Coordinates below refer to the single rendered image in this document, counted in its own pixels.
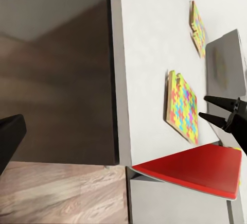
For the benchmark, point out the jigsaw puzzle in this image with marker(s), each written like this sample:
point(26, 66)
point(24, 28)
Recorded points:
point(198, 27)
point(182, 107)

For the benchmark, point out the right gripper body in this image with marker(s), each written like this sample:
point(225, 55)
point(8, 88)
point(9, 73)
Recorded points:
point(242, 109)

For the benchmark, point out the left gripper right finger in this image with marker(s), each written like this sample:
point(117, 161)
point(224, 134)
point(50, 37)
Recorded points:
point(239, 130)

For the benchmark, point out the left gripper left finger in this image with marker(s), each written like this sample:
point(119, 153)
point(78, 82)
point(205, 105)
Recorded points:
point(12, 131)

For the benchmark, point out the toy box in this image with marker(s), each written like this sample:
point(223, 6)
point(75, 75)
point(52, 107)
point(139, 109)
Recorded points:
point(226, 70)

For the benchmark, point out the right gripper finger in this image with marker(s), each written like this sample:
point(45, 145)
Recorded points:
point(227, 104)
point(216, 120)

